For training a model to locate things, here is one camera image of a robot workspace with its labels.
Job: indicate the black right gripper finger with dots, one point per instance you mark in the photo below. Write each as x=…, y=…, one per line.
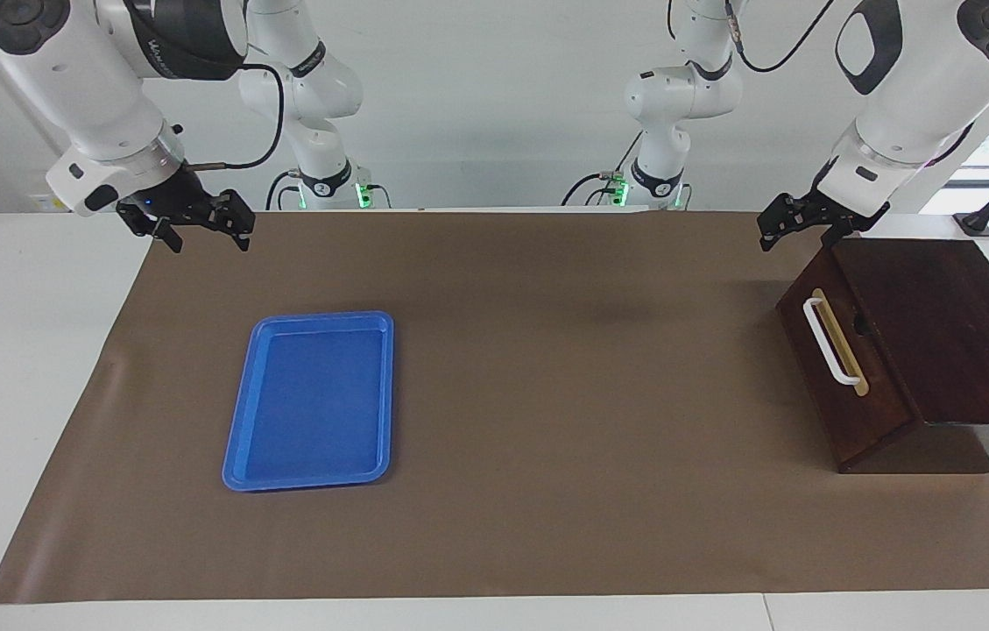
x=236, y=215
x=159, y=230

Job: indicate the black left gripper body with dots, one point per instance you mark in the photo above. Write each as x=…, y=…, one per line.
x=844, y=200

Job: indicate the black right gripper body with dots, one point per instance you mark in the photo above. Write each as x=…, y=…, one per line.
x=179, y=200

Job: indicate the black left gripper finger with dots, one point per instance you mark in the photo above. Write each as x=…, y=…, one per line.
x=836, y=233
x=781, y=215

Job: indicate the dark wooden drawer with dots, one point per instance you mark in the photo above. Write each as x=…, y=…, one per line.
x=875, y=412

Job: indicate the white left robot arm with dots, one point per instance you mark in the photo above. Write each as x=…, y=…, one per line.
x=914, y=96

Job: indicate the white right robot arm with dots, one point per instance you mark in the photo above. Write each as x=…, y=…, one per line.
x=91, y=88

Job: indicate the dark wooden drawer cabinet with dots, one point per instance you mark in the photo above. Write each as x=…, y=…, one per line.
x=950, y=324

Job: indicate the blue plastic tray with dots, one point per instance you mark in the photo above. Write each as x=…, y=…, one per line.
x=310, y=403

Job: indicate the brown table mat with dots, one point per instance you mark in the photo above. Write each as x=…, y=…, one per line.
x=547, y=438

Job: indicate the white wall socket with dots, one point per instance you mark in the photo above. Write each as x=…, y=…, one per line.
x=43, y=203

